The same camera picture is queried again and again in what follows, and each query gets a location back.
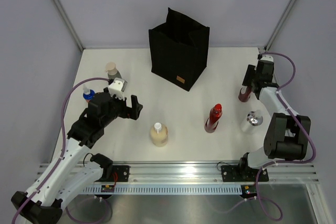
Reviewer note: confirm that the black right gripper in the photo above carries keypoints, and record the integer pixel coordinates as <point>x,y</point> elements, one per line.
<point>250,71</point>

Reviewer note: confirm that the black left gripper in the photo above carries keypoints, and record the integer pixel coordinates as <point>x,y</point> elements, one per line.
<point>136,107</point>

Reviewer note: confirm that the pink bottle red cap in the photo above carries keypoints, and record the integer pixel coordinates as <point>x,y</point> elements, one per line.
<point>244,94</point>

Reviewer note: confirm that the cream bottle white pump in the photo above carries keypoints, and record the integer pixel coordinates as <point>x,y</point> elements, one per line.
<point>159,134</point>

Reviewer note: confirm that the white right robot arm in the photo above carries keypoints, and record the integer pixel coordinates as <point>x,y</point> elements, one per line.
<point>285,139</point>

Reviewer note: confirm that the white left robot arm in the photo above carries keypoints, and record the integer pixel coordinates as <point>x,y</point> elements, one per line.
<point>46,199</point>

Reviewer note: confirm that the black canvas bag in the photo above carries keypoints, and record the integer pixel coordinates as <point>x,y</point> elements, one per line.
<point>179,49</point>

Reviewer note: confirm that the white bottle chrome cap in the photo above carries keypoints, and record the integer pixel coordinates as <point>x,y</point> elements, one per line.
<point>252,122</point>

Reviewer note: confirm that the grey bottle beige cap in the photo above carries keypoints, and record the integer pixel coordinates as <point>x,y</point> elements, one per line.
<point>112,72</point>

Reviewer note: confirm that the orange bottle blue cap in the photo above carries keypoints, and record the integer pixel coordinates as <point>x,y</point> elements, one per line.
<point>88,94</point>

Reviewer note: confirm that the red tall bottle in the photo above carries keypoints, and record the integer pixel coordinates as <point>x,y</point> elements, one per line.
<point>214,116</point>

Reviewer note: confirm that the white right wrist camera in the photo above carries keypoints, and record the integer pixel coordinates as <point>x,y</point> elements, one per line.
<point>265,57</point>

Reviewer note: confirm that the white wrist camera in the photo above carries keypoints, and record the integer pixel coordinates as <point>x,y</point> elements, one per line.
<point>265,57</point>
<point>117,87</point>

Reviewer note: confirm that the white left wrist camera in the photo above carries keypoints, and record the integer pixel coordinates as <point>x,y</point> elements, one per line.
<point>117,87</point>

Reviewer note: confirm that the aluminium frame post right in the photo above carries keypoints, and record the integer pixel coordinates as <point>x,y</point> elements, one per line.
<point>284,16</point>

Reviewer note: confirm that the aluminium frame post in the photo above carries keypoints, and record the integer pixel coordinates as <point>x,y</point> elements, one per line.
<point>284,16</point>
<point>65,19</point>

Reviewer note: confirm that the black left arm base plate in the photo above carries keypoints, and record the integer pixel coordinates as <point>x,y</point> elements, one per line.
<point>118,172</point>

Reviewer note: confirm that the aluminium rail front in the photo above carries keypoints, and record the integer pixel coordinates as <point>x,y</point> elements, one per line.
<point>211,173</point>

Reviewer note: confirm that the white slotted cable duct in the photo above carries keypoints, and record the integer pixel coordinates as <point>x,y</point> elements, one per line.
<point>155,189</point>

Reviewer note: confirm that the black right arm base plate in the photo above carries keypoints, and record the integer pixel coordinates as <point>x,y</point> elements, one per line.
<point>232,173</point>

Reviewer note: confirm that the aluminium frame post left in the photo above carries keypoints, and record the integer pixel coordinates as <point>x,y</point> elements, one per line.
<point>65,19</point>

